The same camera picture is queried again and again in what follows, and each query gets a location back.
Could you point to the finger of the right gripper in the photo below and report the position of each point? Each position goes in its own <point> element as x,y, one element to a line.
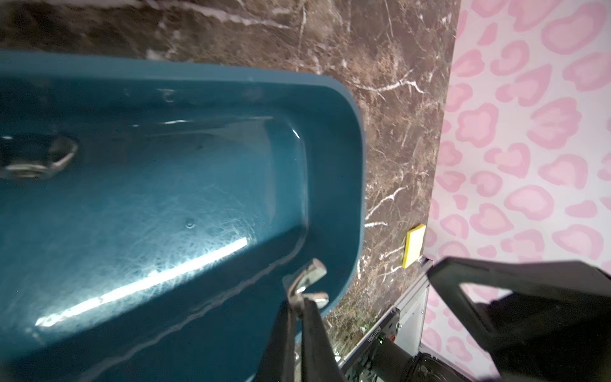
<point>538,321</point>

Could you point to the yellow sticky note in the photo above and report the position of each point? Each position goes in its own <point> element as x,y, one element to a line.
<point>413,245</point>

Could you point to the teal plastic storage box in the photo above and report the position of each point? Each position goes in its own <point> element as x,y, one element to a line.
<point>158,253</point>

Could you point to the pile of wing nuts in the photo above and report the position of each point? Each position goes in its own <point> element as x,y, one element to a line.
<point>36,157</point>

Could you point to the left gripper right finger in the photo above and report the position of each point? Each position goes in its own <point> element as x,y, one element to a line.
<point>318,360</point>

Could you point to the wing nut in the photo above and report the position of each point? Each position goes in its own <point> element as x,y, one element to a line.
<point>297,283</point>

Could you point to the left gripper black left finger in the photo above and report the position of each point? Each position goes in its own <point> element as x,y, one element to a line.
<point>278,361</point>

